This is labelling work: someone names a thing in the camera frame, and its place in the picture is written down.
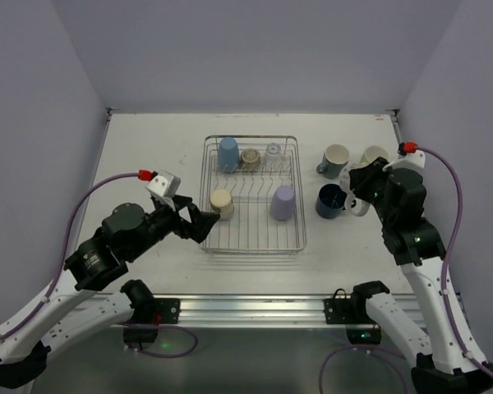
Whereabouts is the white floral mug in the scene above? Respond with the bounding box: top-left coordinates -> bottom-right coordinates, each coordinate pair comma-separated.
338,162 -> 370,217

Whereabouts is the brown and cream cup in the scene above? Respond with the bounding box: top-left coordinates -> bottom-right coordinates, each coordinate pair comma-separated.
210,189 -> 234,221

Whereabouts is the light green mug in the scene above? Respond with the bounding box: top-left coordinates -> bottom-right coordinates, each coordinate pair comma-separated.
359,145 -> 389,165

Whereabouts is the teal grey mug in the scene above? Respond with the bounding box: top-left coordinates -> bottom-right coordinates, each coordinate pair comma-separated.
316,144 -> 350,180

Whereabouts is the dark blue mug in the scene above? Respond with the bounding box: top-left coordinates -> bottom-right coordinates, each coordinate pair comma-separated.
315,184 -> 348,219

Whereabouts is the lavender tumbler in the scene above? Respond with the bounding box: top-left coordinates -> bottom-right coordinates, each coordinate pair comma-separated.
270,186 -> 296,221

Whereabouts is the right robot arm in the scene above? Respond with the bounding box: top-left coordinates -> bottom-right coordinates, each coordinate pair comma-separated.
340,158 -> 493,393

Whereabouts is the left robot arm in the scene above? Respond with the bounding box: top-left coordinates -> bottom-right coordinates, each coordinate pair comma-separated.
0,196 -> 220,389

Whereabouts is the light blue tumbler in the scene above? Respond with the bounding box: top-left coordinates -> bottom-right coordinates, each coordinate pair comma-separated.
218,136 -> 240,173

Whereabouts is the beige speckled cup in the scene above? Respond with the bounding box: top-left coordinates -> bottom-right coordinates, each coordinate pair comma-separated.
240,148 -> 261,172

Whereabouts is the clear glass cup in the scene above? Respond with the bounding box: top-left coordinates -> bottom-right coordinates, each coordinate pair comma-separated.
264,142 -> 283,170

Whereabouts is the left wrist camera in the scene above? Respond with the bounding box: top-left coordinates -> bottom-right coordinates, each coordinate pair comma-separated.
145,171 -> 181,209

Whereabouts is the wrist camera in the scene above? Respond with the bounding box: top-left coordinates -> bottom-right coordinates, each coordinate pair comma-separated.
383,149 -> 426,172
145,171 -> 181,209

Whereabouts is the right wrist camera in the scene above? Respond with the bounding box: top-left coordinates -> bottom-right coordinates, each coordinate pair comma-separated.
383,149 -> 426,172

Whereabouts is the wire dish rack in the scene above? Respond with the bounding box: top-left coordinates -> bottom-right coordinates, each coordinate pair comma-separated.
200,135 -> 306,254

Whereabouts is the aluminium rail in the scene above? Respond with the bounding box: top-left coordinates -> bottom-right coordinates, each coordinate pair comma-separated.
35,291 -> 472,329

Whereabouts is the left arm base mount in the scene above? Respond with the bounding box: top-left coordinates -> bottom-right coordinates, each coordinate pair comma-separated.
122,298 -> 181,350

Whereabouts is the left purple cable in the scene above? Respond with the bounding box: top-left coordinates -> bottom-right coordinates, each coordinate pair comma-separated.
0,168 -> 198,360

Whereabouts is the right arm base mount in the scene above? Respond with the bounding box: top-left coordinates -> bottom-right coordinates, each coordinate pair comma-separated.
324,288 -> 382,345

